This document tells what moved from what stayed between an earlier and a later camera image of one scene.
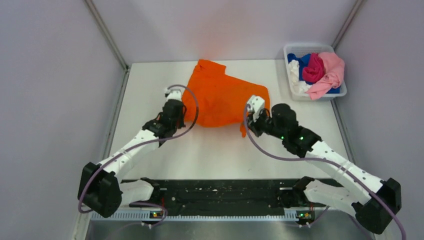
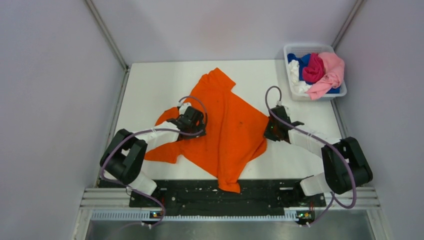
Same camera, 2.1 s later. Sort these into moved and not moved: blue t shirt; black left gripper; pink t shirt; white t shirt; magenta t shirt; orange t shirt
Moved: black left gripper; orange t shirt
Not moved: pink t shirt; magenta t shirt; blue t shirt; white t shirt
